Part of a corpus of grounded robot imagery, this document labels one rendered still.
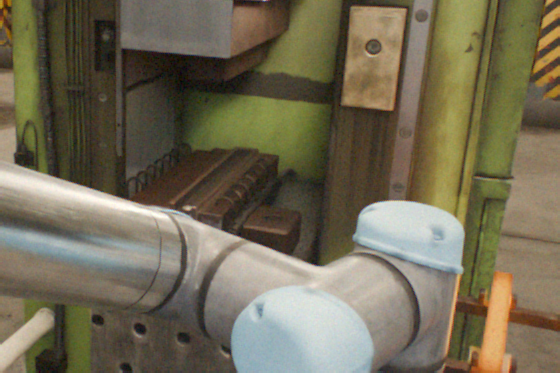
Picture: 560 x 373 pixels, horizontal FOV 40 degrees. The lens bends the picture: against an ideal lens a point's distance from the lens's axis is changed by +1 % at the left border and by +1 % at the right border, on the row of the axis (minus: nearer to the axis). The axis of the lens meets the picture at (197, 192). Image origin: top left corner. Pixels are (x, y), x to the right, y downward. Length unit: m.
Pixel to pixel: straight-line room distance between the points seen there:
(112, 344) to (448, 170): 0.69
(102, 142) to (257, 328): 1.14
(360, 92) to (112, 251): 0.96
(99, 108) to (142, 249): 1.09
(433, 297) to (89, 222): 0.24
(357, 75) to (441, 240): 0.84
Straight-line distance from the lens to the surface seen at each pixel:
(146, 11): 1.33
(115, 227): 0.47
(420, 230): 0.54
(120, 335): 1.47
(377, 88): 1.37
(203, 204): 1.41
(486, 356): 1.11
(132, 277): 0.49
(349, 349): 0.47
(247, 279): 0.51
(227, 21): 1.28
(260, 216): 1.40
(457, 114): 1.40
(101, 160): 1.59
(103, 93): 1.55
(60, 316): 1.75
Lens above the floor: 1.48
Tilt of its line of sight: 19 degrees down
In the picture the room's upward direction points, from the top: 2 degrees clockwise
